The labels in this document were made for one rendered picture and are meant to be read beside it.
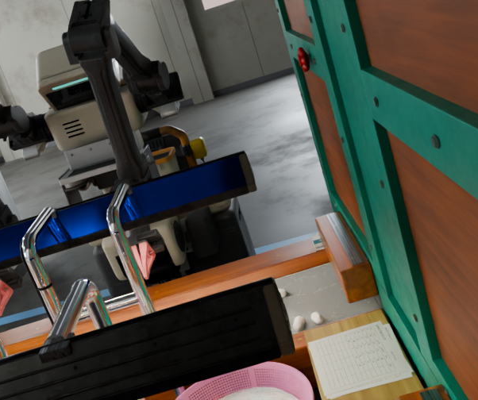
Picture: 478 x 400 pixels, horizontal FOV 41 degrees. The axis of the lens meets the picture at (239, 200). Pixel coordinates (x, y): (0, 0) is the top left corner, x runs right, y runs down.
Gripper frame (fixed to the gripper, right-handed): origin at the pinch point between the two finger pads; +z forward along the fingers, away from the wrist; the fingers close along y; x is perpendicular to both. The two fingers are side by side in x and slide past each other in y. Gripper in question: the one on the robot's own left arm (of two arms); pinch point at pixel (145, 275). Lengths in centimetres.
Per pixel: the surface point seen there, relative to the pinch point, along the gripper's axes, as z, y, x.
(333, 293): 16.5, 39.1, 1.5
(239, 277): 2.1, 19.5, 10.9
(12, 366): 41, 1, -67
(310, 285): 11.3, 34.9, 5.9
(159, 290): -2.6, -1.0, 14.6
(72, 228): 1.7, -4.8, -29.8
